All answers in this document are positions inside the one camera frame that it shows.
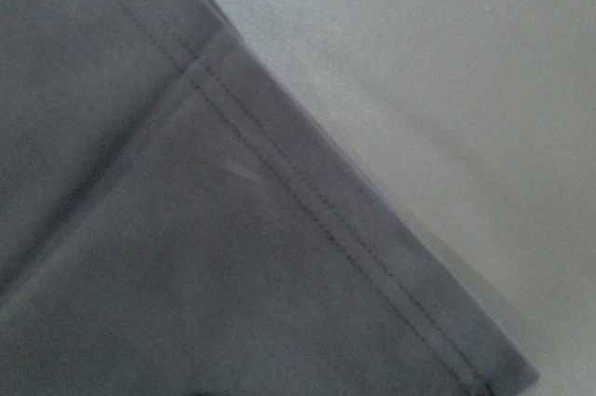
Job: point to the dark brown t-shirt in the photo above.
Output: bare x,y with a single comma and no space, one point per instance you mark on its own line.
173,222

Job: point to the brown paper table cover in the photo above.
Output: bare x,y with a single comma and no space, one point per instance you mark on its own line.
476,119

